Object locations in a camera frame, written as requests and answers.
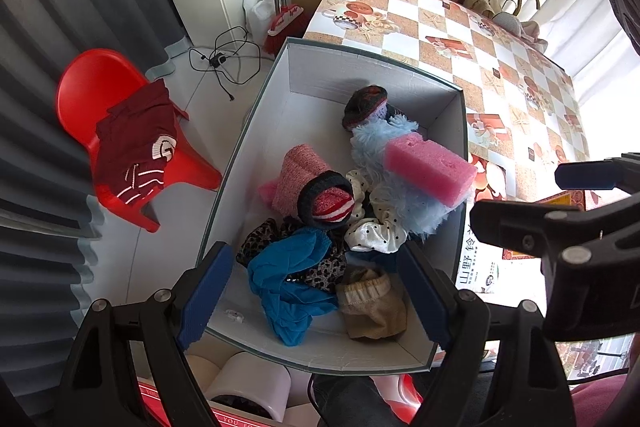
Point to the leopard print cloth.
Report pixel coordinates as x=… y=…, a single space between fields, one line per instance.
x=260 y=234

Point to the red printed carton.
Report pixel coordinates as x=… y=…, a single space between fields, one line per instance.
x=165 y=402

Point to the cream polka dot cloth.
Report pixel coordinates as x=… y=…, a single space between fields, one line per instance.
x=370 y=234

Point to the checkered printed tablecloth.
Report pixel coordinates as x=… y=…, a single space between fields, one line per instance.
x=450 y=57

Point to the red plastic chair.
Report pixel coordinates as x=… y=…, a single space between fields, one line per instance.
x=90 y=82

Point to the person's dark trouser leg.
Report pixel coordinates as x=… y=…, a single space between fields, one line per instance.
x=350 y=402

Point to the large toilet paper roll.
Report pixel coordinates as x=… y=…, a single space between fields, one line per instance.
x=250 y=377

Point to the red striped dark-cuffed sock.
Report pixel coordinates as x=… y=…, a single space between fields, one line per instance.
x=330 y=204

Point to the teal blue cloth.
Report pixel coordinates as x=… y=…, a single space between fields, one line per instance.
x=285 y=272

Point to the grey fabric item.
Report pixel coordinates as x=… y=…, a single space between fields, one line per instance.
x=507 y=22

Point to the dark grey red knit sock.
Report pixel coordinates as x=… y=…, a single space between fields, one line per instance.
x=365 y=104

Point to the maroon sweater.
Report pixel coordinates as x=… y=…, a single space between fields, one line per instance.
x=135 y=142

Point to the pink knitted sock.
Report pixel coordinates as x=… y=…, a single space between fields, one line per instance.
x=300 y=172

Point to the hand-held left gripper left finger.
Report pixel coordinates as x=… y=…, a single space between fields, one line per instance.
x=207 y=292

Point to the white printed bag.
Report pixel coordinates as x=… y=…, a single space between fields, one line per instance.
x=480 y=277

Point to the grey white cardboard box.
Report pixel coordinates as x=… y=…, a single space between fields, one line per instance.
x=310 y=107

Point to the pink sponge block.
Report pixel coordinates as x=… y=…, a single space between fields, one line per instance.
x=425 y=167

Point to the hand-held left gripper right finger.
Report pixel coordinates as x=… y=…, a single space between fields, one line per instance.
x=425 y=297

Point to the beige sock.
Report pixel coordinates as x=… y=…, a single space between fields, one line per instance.
x=370 y=312

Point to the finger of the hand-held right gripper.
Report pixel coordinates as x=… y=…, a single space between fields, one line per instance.
x=585 y=177
x=510 y=222

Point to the small toilet paper roll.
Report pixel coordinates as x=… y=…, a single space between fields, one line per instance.
x=202 y=369

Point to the fluffy light blue cloth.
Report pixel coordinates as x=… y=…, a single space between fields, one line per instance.
x=370 y=147

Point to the person's maroon clothing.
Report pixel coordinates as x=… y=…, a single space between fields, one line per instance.
x=610 y=407

